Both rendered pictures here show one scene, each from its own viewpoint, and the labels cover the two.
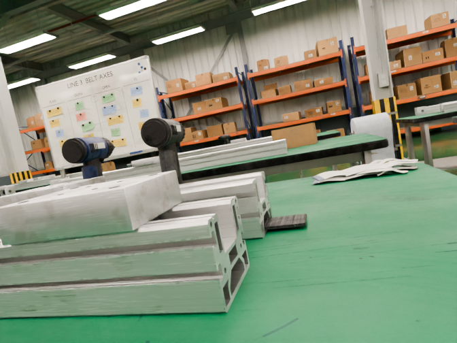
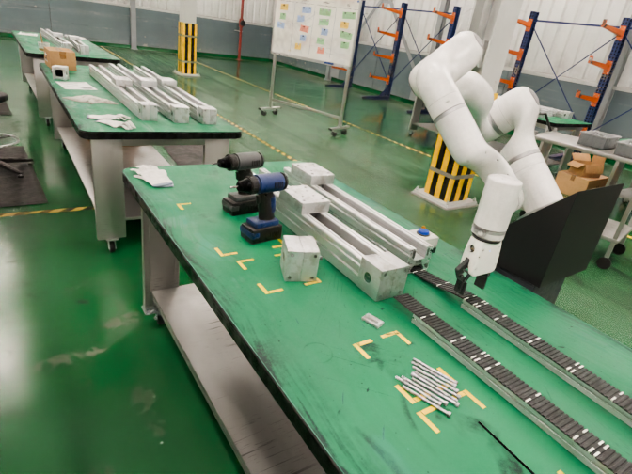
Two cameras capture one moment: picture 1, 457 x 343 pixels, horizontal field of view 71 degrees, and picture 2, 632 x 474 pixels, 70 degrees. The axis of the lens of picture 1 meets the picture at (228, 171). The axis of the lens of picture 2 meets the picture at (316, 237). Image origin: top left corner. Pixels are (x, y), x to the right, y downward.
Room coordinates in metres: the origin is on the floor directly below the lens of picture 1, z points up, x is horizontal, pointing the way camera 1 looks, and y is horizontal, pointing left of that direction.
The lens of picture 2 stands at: (1.76, 1.28, 1.43)
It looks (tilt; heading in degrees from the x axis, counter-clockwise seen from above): 25 degrees down; 217
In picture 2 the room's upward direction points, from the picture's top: 9 degrees clockwise
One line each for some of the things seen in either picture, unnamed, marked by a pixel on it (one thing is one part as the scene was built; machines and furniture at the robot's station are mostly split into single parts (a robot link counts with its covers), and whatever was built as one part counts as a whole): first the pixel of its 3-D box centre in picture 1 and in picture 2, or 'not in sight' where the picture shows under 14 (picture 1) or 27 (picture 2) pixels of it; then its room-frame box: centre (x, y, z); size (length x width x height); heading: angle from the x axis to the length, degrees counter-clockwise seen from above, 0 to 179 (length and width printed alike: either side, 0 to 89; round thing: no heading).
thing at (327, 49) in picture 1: (299, 103); not in sight; (9.86, -2.51, 1.59); 2.83 x 0.98 x 3.17; 74
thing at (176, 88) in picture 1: (207, 122); not in sight; (10.70, 0.36, 1.58); 2.83 x 0.98 x 3.15; 74
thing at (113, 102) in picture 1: (109, 158); not in sight; (3.72, 1.31, 0.97); 1.50 x 0.50 x 1.95; 74
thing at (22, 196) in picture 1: (56, 203); (303, 202); (0.61, 0.34, 0.87); 0.16 x 0.11 x 0.07; 73
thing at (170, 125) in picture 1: (176, 167); (235, 183); (0.73, 0.12, 0.89); 0.20 x 0.08 x 0.22; 172
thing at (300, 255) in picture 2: not in sight; (303, 258); (0.86, 0.56, 0.83); 0.11 x 0.10 x 0.10; 142
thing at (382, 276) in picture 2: not in sight; (385, 275); (0.73, 0.77, 0.83); 0.12 x 0.09 x 0.10; 163
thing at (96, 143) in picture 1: (103, 179); (256, 208); (0.82, 0.32, 0.89); 0.20 x 0.08 x 0.22; 171
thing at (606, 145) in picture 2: not in sight; (574, 185); (-2.58, 0.67, 0.50); 1.03 x 0.55 x 1.01; 86
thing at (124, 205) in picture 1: (98, 216); (311, 176); (0.36, 0.15, 0.87); 0.16 x 0.11 x 0.07; 73
